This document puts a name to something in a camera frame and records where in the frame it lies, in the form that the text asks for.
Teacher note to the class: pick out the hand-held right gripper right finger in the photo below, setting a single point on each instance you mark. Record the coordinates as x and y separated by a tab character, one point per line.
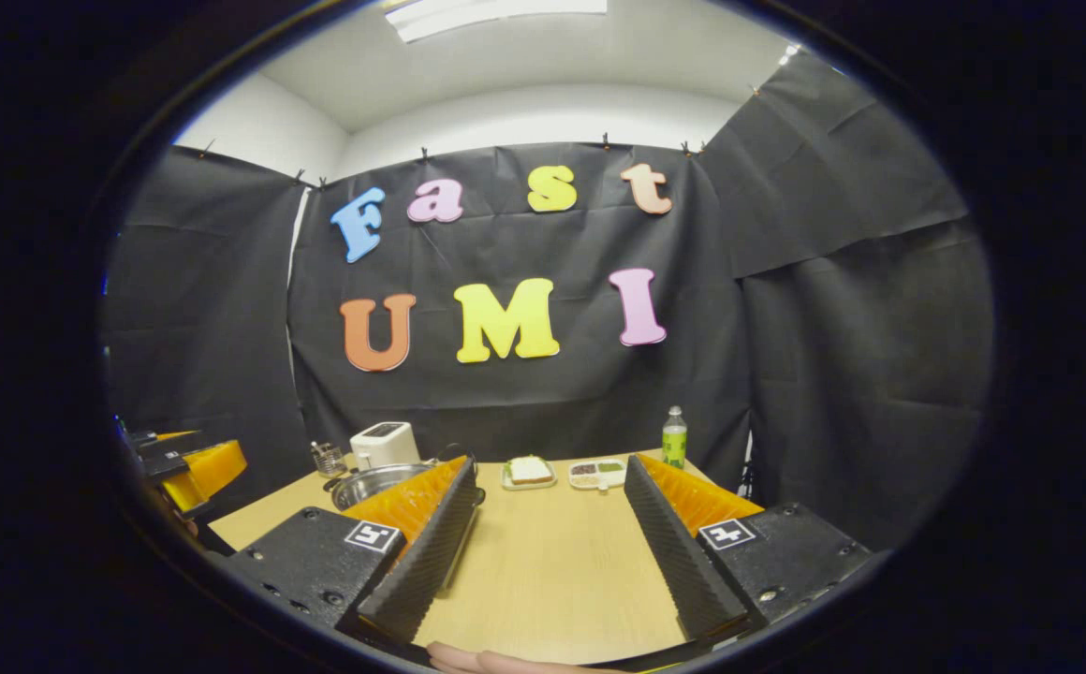
679	552

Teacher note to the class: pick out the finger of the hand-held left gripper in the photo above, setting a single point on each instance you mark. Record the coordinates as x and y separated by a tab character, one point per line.
211	468
164	435

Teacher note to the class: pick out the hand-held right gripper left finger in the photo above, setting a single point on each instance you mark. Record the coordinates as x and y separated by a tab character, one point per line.
421	562

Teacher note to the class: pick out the stainless steel pot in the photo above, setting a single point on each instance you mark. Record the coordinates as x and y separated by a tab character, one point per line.
374	484

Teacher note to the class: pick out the green drink bottle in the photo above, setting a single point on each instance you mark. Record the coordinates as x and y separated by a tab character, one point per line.
674	445

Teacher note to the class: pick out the white divided snack tray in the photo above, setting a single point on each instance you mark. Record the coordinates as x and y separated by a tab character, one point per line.
596	474

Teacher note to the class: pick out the white toaster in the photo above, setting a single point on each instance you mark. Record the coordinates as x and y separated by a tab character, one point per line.
384	445

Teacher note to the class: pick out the pale green plate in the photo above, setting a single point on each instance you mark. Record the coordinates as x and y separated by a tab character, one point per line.
530	486

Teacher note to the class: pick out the sandwich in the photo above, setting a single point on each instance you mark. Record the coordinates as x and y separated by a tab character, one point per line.
530	469

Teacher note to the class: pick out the small ceiling light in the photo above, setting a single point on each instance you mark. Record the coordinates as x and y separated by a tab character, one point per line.
789	53

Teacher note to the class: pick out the large ceiling light panel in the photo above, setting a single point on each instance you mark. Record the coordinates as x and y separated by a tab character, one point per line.
496	14

